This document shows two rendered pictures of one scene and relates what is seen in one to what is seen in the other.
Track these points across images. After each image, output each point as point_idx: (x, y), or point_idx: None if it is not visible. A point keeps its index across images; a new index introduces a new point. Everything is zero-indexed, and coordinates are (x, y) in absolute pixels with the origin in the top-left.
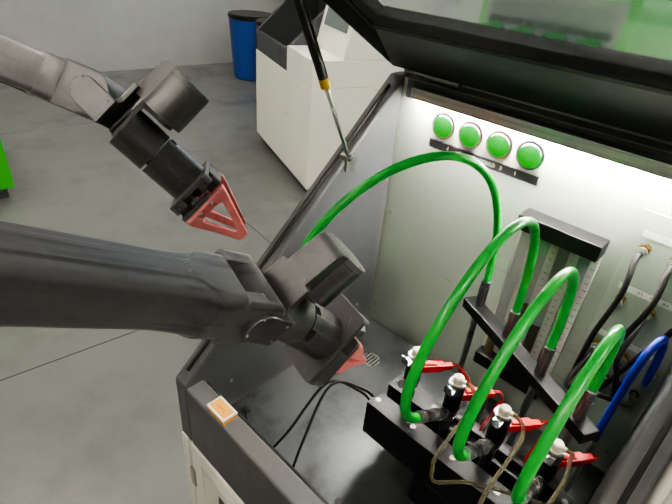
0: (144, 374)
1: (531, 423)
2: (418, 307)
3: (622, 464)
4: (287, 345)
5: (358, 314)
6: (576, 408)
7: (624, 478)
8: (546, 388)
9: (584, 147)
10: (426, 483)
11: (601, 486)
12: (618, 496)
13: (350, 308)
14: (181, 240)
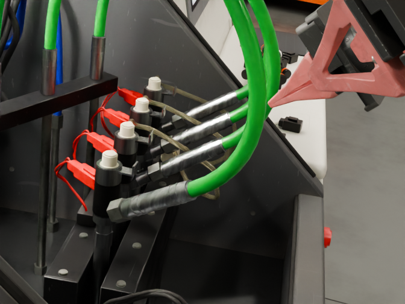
0: None
1: (117, 111)
2: None
3: (185, 29)
4: (374, 98)
5: (329, 2)
6: (100, 67)
7: (193, 34)
8: (70, 90)
9: None
10: (155, 275)
11: (79, 142)
12: (203, 44)
13: (327, 6)
14: None
